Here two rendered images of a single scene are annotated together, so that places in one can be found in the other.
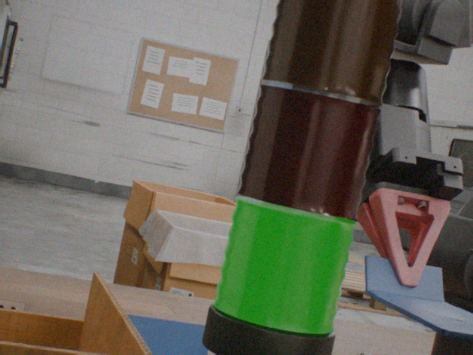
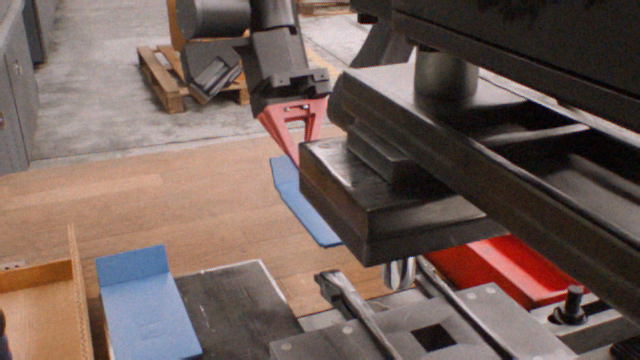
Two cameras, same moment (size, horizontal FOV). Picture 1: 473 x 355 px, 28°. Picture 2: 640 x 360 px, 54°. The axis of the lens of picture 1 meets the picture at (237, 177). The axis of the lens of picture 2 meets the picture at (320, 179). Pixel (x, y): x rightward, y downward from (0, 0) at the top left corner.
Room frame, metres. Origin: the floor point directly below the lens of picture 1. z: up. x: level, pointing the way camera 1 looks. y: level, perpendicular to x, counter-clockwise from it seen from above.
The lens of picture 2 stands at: (0.16, -0.11, 1.29)
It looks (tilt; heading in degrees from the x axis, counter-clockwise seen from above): 26 degrees down; 354
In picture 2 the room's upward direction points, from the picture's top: straight up
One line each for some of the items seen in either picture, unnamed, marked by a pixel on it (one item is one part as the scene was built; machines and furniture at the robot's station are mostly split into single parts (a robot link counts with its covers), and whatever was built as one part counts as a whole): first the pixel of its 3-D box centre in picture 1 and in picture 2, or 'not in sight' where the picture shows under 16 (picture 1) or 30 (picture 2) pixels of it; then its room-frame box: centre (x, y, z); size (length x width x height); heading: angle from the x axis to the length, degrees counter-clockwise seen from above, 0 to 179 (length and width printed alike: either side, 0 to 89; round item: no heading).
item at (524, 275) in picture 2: not in sight; (498, 246); (0.72, -0.36, 0.93); 0.25 x 0.12 x 0.06; 17
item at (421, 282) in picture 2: not in sight; (422, 275); (0.61, -0.24, 0.98); 0.07 x 0.02 x 0.01; 17
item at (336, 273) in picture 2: not in sight; (342, 296); (0.58, -0.17, 0.98); 0.07 x 0.02 x 0.01; 17
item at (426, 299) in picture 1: (443, 297); (326, 192); (0.71, -0.17, 1.01); 0.15 x 0.07 x 0.03; 16
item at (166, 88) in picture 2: not in sight; (221, 68); (4.55, 0.13, 0.07); 1.20 x 1.00 x 0.14; 17
